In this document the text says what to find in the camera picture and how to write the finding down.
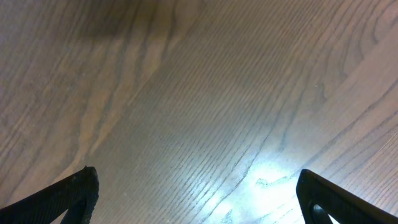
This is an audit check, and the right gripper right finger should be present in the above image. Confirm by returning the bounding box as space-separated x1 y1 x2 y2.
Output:
296 169 397 224

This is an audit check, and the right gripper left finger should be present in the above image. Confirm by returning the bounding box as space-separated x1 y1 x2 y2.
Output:
1 166 99 224

